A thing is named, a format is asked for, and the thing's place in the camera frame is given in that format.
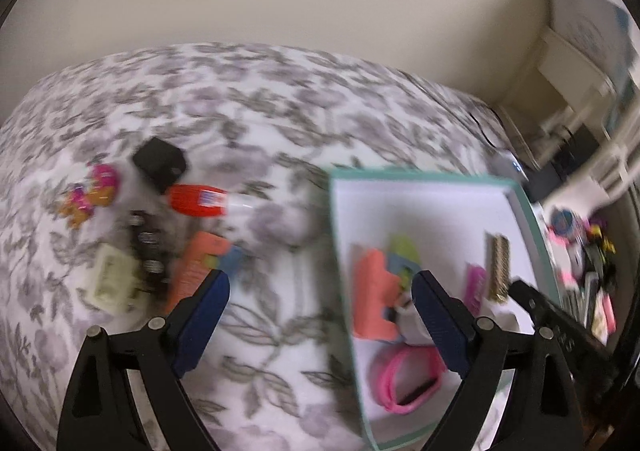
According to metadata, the yellow black toy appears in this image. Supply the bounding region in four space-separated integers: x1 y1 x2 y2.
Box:
590 224 616 252

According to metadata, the silver flat case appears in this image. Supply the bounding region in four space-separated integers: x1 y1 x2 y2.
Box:
562 271 598 322

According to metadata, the cream claw hair clip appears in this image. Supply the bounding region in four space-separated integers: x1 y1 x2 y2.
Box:
79 243 143 316

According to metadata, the blue plastic bar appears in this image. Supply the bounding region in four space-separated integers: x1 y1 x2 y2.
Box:
210 245 247 278

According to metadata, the purple packet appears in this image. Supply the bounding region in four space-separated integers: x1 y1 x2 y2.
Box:
464 262 490 316

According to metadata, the black cable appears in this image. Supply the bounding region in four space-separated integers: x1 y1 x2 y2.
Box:
462 104 508 149

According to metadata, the teal white shallow tray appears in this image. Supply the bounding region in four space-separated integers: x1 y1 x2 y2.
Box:
328 168 560 451

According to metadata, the black charger cube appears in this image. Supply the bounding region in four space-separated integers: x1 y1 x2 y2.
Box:
131 136 187 195

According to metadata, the coral blue green toy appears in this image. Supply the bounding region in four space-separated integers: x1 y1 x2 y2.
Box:
351 232 422 341

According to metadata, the white blue printed board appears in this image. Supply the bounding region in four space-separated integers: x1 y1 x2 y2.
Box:
517 0 638 99

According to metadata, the pink smartwatch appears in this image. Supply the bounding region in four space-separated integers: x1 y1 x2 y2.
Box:
376 345 449 415

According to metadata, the white lattice headboard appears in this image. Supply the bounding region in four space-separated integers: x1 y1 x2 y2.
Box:
542 31 640 212

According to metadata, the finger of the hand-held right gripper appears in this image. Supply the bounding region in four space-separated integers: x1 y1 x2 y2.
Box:
509 279 558 329

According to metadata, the orange comb packet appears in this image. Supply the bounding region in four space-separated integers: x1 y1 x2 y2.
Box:
164 230 233 314

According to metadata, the grey floral blanket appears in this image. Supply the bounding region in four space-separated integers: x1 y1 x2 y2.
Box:
0 42 531 451

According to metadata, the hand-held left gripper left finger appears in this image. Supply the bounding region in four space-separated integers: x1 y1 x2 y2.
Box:
56 268 232 451

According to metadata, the red glue bottle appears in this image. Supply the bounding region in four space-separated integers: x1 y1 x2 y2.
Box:
166 184 257 218

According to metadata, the pink orange toy figure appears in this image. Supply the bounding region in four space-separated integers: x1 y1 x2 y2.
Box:
57 162 122 230

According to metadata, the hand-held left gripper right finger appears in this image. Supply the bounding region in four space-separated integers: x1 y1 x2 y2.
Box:
411 270 586 451

